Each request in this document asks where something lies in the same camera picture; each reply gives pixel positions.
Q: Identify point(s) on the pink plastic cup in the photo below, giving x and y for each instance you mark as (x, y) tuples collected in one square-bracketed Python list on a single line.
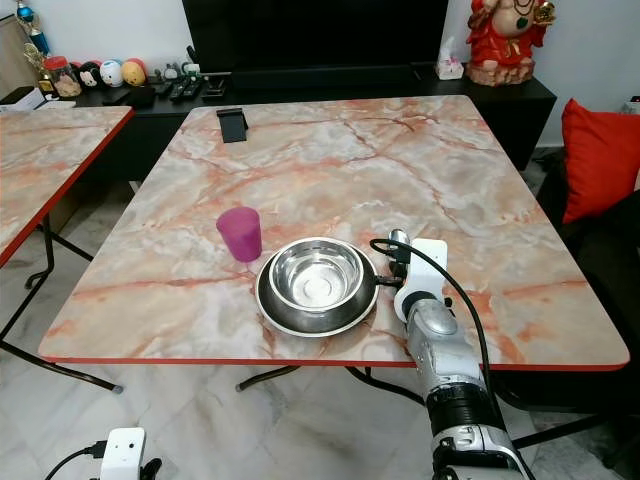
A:
[(240, 236)]

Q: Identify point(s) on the white tissue box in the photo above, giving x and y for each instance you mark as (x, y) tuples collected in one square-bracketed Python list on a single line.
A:
[(450, 65)]

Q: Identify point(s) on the red laughing buddha statue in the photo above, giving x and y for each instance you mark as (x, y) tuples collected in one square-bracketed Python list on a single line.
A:
[(510, 42)]

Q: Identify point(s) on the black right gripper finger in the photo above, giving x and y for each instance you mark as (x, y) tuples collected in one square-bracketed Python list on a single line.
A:
[(387, 283), (398, 244)]

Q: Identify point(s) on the black metal table leg frame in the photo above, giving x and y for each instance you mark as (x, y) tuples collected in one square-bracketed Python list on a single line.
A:
[(390, 385), (60, 367)]

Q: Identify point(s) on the black phone stand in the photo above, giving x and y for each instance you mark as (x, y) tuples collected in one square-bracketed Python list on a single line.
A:
[(232, 125)]

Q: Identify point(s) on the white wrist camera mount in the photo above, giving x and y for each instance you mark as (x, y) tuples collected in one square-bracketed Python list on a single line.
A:
[(426, 280), (123, 455)]

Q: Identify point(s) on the stainless steel plate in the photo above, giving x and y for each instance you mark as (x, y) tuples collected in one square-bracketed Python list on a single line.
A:
[(315, 323)]

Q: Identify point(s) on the orange round doll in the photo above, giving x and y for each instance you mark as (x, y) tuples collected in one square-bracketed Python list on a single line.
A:
[(133, 73)]

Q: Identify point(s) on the flat white box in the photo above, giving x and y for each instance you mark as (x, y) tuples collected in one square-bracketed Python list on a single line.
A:
[(22, 98)]

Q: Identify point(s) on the blue and gold trophy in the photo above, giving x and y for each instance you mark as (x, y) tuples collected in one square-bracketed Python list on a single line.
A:
[(32, 22)]

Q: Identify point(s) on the light wooden cabinet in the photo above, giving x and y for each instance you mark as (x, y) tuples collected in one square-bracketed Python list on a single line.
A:
[(10, 60)]

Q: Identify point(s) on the red cushion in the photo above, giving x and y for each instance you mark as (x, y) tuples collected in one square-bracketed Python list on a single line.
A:
[(600, 160)]

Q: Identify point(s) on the black and white round doll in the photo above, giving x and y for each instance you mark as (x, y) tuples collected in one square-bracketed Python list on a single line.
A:
[(88, 77)]

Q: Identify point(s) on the stainless steel bowl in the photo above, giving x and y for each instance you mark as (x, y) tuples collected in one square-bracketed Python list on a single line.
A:
[(316, 275)]

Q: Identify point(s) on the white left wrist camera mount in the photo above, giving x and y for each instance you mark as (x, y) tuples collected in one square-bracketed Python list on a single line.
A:
[(123, 455)]

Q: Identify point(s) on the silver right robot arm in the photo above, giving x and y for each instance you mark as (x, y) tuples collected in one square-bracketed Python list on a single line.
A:
[(445, 345)]

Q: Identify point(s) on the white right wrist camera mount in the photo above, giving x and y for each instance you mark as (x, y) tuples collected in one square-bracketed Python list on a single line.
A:
[(426, 280)]

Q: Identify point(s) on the black remote control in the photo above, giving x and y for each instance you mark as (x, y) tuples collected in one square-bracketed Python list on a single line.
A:
[(187, 91)]

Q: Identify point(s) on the black flat television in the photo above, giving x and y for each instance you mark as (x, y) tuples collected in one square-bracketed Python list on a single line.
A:
[(315, 35)]

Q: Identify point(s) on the small gold trophy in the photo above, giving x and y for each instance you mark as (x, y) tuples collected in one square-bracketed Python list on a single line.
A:
[(45, 72)]

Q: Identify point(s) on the small grey totoro figurine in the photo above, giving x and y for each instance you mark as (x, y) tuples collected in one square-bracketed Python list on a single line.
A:
[(170, 71)]

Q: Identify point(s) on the green figurine mug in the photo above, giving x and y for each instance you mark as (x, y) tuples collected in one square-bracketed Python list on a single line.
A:
[(194, 66)]

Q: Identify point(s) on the glass jar with red lid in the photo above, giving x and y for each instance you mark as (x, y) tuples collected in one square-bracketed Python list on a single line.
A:
[(60, 80)]

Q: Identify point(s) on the black sofa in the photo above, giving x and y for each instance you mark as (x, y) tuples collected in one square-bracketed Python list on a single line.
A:
[(600, 290)]

